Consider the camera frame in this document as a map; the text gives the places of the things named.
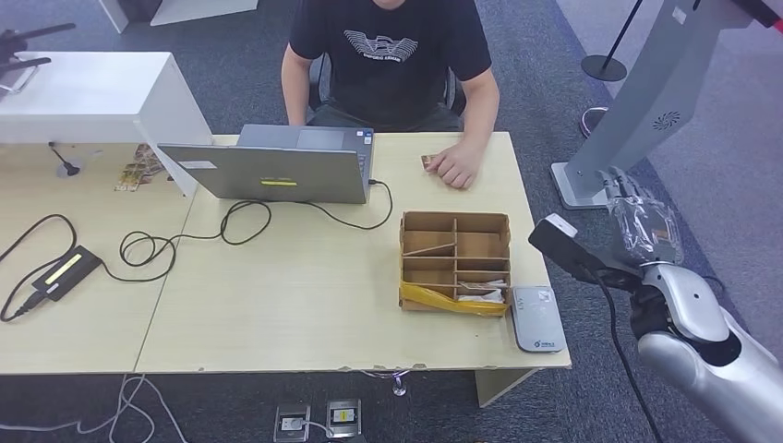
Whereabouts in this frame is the black laptop power cable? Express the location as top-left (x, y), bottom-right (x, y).
top-left (101, 178), bottom-right (395, 284)

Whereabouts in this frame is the chrome hook fixture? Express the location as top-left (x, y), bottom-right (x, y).
top-left (360, 368), bottom-right (412, 399)

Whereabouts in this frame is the black mains cord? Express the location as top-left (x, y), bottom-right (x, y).
top-left (0, 213), bottom-right (79, 323)

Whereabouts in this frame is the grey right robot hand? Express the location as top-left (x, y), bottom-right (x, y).
top-left (596, 166), bottom-right (685, 267)

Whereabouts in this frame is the person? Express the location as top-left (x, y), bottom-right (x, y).
top-left (280, 0), bottom-right (501, 191)

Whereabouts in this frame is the person's left hand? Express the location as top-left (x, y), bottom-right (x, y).
top-left (426, 143), bottom-right (485, 191)

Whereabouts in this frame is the black power adapter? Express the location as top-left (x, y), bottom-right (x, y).
top-left (31, 244), bottom-right (104, 303)

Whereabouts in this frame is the light wood desk leg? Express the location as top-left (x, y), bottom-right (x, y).
top-left (476, 368), bottom-right (539, 410)

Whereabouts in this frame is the floor socket with plug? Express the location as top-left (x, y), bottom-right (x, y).
top-left (273, 403), bottom-right (312, 443)

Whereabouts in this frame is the white floor cable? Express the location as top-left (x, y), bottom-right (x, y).
top-left (121, 374), bottom-right (191, 443)
top-left (0, 374), bottom-right (148, 432)

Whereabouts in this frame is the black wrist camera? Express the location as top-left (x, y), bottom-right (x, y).
top-left (527, 212), bottom-right (644, 292)

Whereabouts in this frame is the white plug cable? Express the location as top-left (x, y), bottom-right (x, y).
top-left (287, 415), bottom-right (336, 443)

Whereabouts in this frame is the white card reader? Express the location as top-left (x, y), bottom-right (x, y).
top-left (511, 285), bottom-right (568, 354)

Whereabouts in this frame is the grey kiosk stand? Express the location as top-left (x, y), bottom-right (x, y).
top-left (548, 0), bottom-right (783, 211)

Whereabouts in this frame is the black camera cable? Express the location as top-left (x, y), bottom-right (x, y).
top-left (586, 269), bottom-right (665, 443)

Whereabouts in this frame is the grey laptop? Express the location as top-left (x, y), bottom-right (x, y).
top-left (157, 124), bottom-right (376, 206)

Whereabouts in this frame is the white counter block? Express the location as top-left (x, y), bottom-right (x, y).
top-left (0, 50), bottom-right (214, 197)

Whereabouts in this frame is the white furniture base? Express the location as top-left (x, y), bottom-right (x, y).
top-left (97, 0), bottom-right (260, 33)

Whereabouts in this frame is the yellow plastic film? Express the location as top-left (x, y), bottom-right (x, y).
top-left (400, 281), bottom-right (510, 317)

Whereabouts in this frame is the black stanchion post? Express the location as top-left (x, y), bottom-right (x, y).
top-left (579, 0), bottom-right (645, 84)

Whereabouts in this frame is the black desk antenna stand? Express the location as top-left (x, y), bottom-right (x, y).
top-left (48, 141), bottom-right (84, 178)

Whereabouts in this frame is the brown divider box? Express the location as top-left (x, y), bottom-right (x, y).
top-left (399, 210), bottom-right (513, 317)

